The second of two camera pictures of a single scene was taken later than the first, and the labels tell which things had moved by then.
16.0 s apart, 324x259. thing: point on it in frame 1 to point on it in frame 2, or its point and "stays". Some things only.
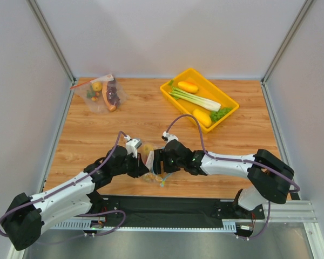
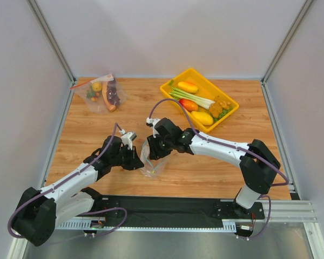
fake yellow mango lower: (203, 117) stays
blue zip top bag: (160, 178) to (149, 167)
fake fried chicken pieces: (150, 177) to (217, 107)
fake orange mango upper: (188, 86) stays
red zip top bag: (102, 95) stays
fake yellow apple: (97, 86) stays
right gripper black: (162, 161) to (156, 147)
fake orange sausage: (112, 108) stays
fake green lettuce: (216, 116) stays
